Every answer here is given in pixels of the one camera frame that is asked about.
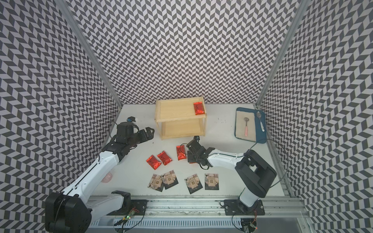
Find brown tea bag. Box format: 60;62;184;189
185;174;203;194
161;170;178;189
148;174;164;192
205;173;219;190

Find light wooden two-tier shelf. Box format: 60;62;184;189
154;97;207;140

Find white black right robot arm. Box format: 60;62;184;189
186;136;277;212

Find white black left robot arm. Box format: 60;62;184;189
45;121;154;233

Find small pink dish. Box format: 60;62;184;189
101;172;113;183

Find beige cloth mat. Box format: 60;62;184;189
235;111;256;142

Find blue tray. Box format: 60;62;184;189
235;107;267;144

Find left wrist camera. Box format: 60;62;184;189
127;116;136;122

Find pink handled spoon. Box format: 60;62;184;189
244;117;250;137

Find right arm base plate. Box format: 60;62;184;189
222;200;265;216

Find white handled spoon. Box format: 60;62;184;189
256;111;265;132

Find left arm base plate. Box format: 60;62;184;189
115;200;148;216

